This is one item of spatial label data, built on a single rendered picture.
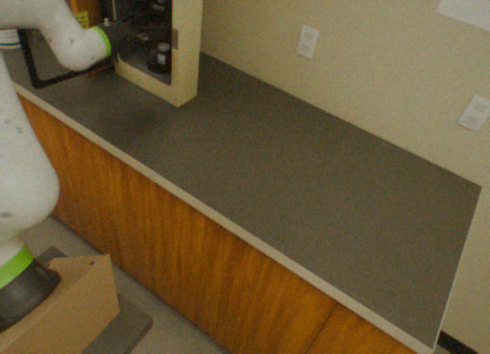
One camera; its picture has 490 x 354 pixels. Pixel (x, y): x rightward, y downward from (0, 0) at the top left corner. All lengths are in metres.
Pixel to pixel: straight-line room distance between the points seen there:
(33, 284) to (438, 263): 1.00
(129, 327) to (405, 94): 1.14
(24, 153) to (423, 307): 0.95
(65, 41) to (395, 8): 0.99
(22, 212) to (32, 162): 0.07
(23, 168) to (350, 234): 0.85
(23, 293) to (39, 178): 0.23
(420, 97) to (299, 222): 0.64
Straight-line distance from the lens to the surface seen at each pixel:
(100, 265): 0.76
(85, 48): 1.21
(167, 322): 1.97
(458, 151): 1.56
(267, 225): 1.11
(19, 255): 0.79
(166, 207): 1.34
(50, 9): 1.22
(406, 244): 1.23
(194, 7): 1.35
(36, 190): 0.64
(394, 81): 1.50
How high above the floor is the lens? 1.79
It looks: 44 degrees down
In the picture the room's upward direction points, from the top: 11 degrees clockwise
